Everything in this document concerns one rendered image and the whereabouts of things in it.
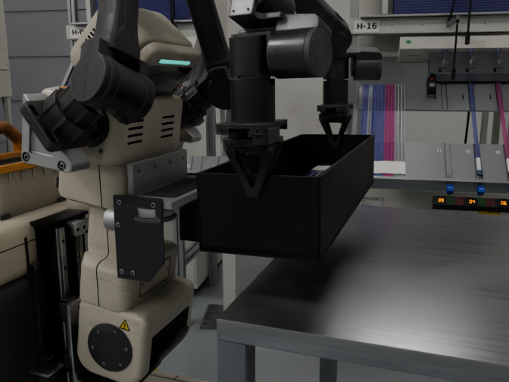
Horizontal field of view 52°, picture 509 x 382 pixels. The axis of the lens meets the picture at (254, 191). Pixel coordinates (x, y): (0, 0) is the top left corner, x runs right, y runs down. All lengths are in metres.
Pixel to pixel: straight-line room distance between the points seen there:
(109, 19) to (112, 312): 0.56
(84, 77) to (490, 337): 0.64
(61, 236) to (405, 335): 0.78
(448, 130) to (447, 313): 4.40
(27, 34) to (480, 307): 5.67
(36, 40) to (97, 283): 5.07
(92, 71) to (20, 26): 5.35
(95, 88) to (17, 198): 0.51
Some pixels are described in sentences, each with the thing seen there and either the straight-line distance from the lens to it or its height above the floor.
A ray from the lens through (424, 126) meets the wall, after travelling 5.07.
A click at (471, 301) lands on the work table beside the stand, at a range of 0.79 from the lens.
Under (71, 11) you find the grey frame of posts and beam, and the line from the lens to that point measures 3.03.
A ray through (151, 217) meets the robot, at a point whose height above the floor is 0.86.
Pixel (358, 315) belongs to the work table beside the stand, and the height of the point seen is 0.80.
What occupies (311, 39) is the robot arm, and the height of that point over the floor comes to 1.14.
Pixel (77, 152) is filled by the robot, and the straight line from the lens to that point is 0.91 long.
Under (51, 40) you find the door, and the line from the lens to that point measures 5.95.
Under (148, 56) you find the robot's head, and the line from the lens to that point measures 0.95.
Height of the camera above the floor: 1.10
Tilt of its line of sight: 12 degrees down
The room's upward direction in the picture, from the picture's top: straight up
